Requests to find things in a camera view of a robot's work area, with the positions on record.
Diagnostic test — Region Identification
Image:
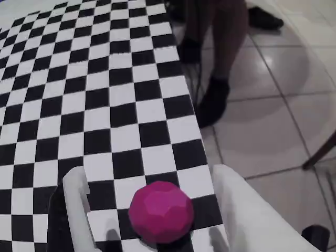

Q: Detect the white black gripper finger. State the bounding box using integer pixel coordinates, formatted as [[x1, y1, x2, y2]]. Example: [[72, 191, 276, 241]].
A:
[[47, 165, 97, 252]]

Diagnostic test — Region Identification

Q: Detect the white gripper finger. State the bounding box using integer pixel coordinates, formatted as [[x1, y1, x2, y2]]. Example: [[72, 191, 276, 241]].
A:
[[211, 163, 325, 252]]

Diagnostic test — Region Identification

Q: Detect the pink faceted ball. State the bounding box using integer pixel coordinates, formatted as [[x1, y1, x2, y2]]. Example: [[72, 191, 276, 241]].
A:
[[128, 180, 195, 244]]

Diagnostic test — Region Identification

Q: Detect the dark wooden furniture leg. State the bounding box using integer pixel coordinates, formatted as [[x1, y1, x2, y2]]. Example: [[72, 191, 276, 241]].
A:
[[301, 130, 336, 170]]

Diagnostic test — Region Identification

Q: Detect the black white checkered mat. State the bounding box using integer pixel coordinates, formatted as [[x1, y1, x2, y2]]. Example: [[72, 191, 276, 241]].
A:
[[0, 0, 229, 252]]

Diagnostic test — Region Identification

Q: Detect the person leg with black sock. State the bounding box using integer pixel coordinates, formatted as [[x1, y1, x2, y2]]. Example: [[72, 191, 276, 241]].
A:
[[167, 0, 211, 64], [196, 0, 249, 129]]

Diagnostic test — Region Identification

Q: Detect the black shoe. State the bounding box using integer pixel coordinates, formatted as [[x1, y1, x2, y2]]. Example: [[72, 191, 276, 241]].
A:
[[247, 6, 285, 30]]

